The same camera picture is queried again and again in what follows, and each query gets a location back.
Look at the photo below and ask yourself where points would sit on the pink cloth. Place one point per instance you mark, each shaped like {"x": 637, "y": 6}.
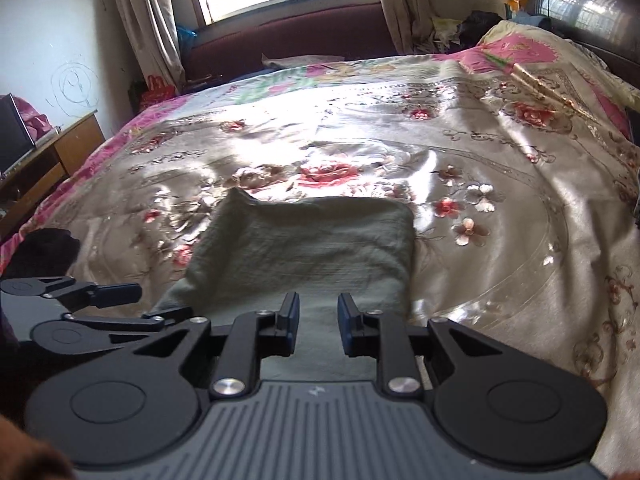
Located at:
{"x": 35, "y": 122}

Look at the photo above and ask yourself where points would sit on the crumpled paper bags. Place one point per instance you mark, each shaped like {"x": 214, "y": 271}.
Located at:
{"x": 447, "y": 35}

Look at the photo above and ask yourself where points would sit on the dark wooden headboard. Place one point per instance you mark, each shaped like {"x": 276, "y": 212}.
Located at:
{"x": 590, "y": 10}

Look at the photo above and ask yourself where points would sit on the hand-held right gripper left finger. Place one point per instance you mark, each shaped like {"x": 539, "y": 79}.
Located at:
{"x": 295, "y": 317}

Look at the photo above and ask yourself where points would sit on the small black cloth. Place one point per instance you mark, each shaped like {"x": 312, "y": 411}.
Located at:
{"x": 45, "y": 252}

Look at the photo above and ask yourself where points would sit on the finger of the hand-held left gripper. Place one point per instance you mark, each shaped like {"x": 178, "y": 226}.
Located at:
{"x": 130, "y": 322}
{"x": 115, "y": 294}

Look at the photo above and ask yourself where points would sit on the beige curtain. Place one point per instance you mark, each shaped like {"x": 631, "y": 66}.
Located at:
{"x": 150, "y": 20}
{"x": 405, "y": 5}

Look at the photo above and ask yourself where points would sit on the black clothes pile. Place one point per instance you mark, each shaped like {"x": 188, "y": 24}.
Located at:
{"x": 480, "y": 25}

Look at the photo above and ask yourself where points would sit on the floral pillow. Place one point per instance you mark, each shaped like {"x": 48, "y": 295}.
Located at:
{"x": 530, "y": 45}

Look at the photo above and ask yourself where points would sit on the blue plastic bag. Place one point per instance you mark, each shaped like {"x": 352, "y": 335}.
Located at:
{"x": 186, "y": 40}

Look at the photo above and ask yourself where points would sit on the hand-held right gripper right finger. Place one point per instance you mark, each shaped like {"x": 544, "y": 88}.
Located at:
{"x": 344, "y": 320}

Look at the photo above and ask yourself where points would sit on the grey-green pants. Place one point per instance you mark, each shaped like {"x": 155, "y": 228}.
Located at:
{"x": 310, "y": 255}

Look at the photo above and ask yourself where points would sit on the wooden desk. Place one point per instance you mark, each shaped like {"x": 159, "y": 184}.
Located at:
{"x": 70, "y": 150}

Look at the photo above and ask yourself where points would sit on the floral satin bedspread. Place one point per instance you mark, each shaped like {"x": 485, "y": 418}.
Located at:
{"x": 500, "y": 185}

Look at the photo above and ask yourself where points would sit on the blue cloth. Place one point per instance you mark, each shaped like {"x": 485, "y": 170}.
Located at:
{"x": 530, "y": 20}

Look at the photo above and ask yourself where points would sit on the maroon sofa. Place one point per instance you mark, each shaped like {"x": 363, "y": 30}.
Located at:
{"x": 300, "y": 30}

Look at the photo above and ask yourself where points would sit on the red bag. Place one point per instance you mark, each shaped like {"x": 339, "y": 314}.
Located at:
{"x": 159, "y": 91}

